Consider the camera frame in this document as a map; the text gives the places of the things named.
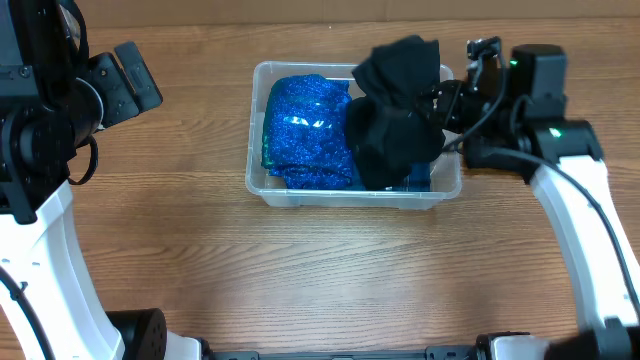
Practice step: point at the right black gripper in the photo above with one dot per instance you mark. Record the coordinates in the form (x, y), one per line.
(445, 103)

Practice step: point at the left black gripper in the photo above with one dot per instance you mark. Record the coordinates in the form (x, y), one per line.
(107, 74)

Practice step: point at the black garment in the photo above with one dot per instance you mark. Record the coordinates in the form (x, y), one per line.
(366, 127)
(392, 76)

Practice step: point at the blue denim jeans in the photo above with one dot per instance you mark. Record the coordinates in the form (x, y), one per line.
(419, 180)

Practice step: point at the blue sequin garment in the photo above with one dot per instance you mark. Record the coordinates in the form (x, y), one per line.
(303, 140)

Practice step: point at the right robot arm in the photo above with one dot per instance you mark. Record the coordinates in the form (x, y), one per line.
(509, 114)

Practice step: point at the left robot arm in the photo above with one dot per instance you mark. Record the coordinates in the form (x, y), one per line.
(55, 98)

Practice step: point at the clear plastic storage bin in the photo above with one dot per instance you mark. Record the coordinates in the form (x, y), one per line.
(445, 172)

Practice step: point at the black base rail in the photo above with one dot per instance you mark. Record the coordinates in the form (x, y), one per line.
(446, 352)

